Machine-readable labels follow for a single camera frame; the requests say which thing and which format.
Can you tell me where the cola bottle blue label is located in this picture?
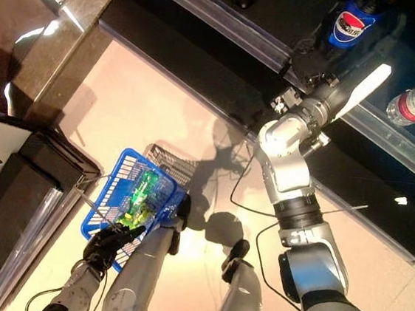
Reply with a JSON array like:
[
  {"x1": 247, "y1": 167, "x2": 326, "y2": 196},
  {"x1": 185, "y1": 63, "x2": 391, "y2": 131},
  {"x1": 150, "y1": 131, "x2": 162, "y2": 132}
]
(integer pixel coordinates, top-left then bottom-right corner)
[{"x1": 312, "y1": 0, "x2": 380, "y2": 66}]

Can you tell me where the brown marble plinth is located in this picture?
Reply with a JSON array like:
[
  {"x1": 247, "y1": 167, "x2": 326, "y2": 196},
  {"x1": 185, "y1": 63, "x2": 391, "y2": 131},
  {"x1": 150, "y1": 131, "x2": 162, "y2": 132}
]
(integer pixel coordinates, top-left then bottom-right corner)
[{"x1": 0, "y1": 0, "x2": 126, "y2": 131}]

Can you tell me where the green soda bottle yellow cap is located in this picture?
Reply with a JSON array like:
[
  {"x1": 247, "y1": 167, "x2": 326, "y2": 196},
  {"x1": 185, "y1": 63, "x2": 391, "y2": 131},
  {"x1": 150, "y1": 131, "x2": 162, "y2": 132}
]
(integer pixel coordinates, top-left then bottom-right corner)
[{"x1": 128, "y1": 168, "x2": 165, "y2": 211}]

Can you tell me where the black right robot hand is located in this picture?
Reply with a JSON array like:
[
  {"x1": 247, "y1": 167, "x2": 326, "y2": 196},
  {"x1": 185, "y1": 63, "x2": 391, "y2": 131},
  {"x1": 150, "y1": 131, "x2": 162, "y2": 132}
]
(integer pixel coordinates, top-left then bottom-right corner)
[{"x1": 289, "y1": 34, "x2": 395, "y2": 124}]

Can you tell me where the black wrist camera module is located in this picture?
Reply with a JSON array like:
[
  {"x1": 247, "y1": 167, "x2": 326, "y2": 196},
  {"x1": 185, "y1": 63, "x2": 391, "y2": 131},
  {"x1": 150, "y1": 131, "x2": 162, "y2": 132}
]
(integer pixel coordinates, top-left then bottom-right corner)
[{"x1": 268, "y1": 86, "x2": 305, "y2": 117}]

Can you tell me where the silver left robot leg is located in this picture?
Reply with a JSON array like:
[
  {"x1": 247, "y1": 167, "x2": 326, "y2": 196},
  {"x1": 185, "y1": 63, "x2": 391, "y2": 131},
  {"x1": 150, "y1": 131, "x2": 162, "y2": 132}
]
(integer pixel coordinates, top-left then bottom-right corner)
[{"x1": 100, "y1": 186, "x2": 193, "y2": 311}]

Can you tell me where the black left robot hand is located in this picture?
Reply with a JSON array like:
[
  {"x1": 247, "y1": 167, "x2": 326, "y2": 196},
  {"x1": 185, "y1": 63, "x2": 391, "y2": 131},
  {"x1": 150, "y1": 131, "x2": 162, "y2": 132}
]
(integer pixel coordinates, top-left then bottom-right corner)
[{"x1": 81, "y1": 219, "x2": 148, "y2": 275}]

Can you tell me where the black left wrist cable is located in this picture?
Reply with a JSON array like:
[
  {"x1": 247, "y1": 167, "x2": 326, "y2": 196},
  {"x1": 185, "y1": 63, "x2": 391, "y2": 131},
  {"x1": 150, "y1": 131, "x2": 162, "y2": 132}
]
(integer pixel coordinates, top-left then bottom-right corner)
[{"x1": 25, "y1": 255, "x2": 110, "y2": 311}]

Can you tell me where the black display cabinet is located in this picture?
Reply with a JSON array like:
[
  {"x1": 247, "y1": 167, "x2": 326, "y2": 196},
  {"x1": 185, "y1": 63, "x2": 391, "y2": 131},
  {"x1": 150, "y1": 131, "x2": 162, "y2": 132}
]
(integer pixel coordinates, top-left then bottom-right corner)
[{"x1": 0, "y1": 109, "x2": 109, "y2": 311}]

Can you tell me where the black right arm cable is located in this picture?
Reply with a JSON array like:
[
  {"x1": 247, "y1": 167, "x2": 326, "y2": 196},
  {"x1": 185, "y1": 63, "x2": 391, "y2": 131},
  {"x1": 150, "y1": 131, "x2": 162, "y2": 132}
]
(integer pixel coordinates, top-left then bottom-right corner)
[{"x1": 219, "y1": 152, "x2": 319, "y2": 311}]

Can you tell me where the silver right robot leg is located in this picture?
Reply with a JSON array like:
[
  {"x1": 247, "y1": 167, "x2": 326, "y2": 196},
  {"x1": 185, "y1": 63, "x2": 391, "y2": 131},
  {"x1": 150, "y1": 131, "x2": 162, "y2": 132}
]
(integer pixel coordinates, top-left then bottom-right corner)
[{"x1": 209, "y1": 237, "x2": 270, "y2": 311}]

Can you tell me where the blue plastic shopping basket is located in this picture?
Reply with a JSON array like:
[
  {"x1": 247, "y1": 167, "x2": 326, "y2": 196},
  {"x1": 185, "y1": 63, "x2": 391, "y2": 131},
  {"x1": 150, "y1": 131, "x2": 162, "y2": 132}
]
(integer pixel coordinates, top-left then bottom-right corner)
[{"x1": 75, "y1": 143, "x2": 193, "y2": 280}]

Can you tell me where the black shelf base plinth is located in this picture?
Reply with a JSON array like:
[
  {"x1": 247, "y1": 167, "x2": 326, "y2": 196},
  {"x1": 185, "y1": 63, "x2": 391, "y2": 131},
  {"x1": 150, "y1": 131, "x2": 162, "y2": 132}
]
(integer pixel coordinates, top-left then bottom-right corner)
[{"x1": 75, "y1": 0, "x2": 415, "y2": 275}]

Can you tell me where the silver robot leg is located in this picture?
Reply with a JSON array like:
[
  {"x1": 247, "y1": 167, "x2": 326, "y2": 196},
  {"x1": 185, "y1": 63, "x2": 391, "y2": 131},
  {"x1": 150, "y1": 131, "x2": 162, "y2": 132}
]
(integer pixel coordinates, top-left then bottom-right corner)
[
  {"x1": 100, "y1": 186, "x2": 193, "y2": 311},
  {"x1": 209, "y1": 237, "x2": 270, "y2": 311}
]

